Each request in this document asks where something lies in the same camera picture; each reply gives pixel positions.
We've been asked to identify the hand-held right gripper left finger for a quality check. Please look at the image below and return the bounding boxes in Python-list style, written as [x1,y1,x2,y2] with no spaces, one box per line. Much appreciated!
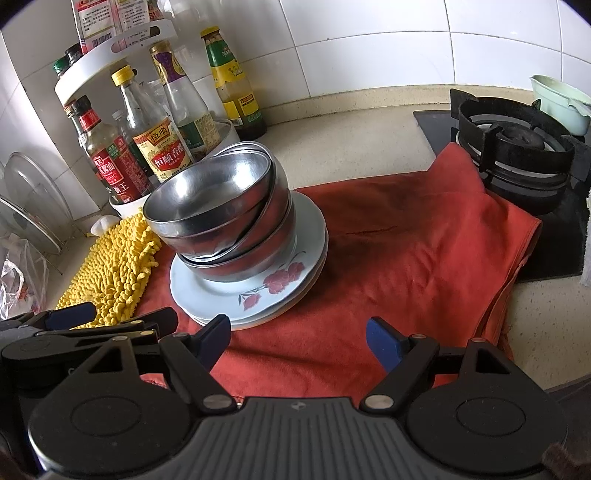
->
[69,314,237,414]

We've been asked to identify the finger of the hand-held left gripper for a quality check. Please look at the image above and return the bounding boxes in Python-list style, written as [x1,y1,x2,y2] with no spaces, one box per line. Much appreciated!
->
[0,302,98,342]
[69,308,178,344]

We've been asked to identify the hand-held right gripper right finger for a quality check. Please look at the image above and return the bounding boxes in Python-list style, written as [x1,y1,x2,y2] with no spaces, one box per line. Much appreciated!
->
[361,316,532,414]

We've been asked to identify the pale blue rose plate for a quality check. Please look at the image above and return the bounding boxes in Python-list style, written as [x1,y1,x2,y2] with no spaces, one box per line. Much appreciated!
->
[170,190,328,324]

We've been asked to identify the stainless steel bowl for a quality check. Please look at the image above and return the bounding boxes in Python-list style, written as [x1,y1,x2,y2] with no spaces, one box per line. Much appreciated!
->
[177,198,297,283]
[161,141,293,264]
[142,151,278,241]

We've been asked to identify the yellow chenille cloth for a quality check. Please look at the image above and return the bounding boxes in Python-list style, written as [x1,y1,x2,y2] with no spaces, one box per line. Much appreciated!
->
[55,210,162,329]

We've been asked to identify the clear plastic bag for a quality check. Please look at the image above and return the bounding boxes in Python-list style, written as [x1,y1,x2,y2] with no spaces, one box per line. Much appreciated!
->
[0,235,49,319]

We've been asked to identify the red cloth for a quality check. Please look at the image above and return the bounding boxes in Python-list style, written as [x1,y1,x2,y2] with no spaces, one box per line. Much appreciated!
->
[134,143,543,402]

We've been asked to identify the garlic bulb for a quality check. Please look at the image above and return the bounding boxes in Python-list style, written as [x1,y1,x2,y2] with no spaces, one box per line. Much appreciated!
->
[90,215,121,238]

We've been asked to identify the glass pot lid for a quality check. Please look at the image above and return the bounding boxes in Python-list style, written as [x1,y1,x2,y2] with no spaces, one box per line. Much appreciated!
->
[0,196,63,254]
[4,152,71,227]

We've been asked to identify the red label sauce bottle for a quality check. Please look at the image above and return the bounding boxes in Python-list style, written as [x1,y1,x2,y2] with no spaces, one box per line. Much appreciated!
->
[69,95,153,204]

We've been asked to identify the yellow cap vinegar bottle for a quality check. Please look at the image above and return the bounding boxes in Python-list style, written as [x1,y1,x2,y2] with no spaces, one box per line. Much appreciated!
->
[111,66,195,183]

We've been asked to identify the black glass gas stove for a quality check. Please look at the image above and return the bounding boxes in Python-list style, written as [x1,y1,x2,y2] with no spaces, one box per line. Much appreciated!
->
[413,88,591,282]

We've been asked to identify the black burner grate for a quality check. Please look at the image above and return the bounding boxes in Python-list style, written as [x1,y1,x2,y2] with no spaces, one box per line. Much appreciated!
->
[450,88,575,190]

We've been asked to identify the purple label clear bottle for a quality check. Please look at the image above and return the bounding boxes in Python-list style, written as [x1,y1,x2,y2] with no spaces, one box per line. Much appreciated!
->
[148,41,221,162]

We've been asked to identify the white towel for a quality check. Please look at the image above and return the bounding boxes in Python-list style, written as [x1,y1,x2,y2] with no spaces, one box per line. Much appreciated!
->
[583,185,591,280]

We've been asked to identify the yellow label green-cap bottle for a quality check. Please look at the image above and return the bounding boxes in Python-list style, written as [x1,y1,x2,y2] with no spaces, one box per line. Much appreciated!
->
[200,26,267,140]

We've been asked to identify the white two-tier condiment rack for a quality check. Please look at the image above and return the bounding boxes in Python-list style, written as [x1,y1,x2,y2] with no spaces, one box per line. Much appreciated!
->
[54,18,241,220]

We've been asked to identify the pale green ladle cup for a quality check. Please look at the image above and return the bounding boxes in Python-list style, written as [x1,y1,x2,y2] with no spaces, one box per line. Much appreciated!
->
[529,75,591,137]

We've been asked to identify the seasoning packets on rack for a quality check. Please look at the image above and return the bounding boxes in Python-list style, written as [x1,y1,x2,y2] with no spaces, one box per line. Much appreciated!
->
[71,0,122,55]

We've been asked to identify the orange and white carton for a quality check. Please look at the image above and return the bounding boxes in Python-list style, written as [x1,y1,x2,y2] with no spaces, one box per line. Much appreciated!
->
[113,0,160,35]

